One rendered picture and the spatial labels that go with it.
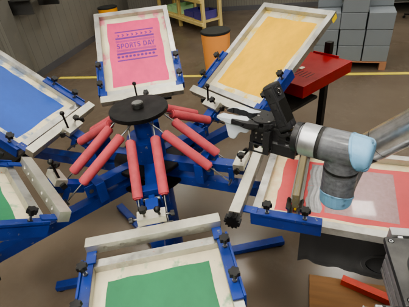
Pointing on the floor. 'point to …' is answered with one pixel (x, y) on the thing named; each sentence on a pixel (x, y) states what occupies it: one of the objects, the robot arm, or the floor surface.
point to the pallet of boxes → (360, 30)
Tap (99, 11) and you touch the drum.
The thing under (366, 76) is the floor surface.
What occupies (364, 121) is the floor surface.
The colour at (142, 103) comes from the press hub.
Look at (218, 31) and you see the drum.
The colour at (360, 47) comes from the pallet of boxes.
